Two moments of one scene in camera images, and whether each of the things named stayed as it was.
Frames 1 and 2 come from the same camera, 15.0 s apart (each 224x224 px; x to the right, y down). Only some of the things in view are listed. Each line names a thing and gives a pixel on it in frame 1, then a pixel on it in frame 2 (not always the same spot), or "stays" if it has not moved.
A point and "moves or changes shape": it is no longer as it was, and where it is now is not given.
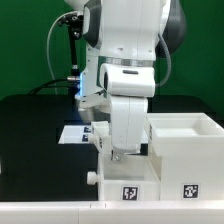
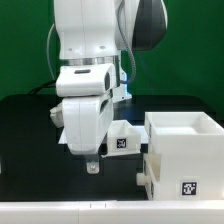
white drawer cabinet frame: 186,150 stays
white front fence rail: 112,212 stays
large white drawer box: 135,177 moves or changes shape
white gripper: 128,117 to 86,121
